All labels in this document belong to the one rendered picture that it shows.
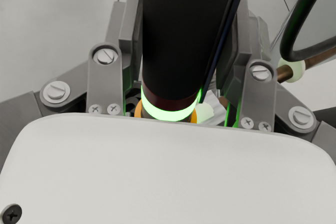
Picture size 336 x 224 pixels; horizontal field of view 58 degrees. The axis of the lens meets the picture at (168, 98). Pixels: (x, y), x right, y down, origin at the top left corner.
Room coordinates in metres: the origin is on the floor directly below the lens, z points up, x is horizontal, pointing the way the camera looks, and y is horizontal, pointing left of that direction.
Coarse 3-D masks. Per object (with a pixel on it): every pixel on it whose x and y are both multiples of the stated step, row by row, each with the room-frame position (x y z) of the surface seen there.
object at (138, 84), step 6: (138, 84) 0.23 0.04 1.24; (126, 90) 0.23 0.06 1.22; (132, 90) 0.23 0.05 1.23; (138, 90) 0.23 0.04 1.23; (126, 96) 0.23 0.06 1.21; (132, 96) 0.22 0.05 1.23; (138, 96) 0.22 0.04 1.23; (126, 102) 0.21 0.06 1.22; (132, 102) 0.21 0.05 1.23; (126, 108) 0.21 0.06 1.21; (132, 108) 0.20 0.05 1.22; (132, 114) 0.19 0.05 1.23
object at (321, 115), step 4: (328, 108) 0.18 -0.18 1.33; (332, 108) 0.18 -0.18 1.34; (316, 112) 0.18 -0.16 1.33; (320, 112) 0.18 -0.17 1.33; (324, 112) 0.18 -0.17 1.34; (328, 112) 0.17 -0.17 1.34; (332, 112) 0.17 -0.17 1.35; (316, 116) 0.17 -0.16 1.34; (320, 116) 0.17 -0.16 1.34; (324, 116) 0.17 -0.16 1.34; (328, 116) 0.16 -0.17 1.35; (332, 116) 0.16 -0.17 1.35; (320, 120) 0.16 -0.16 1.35; (324, 120) 0.16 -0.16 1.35; (328, 120) 0.16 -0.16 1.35; (332, 120) 0.16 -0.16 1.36; (332, 124) 0.15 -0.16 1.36
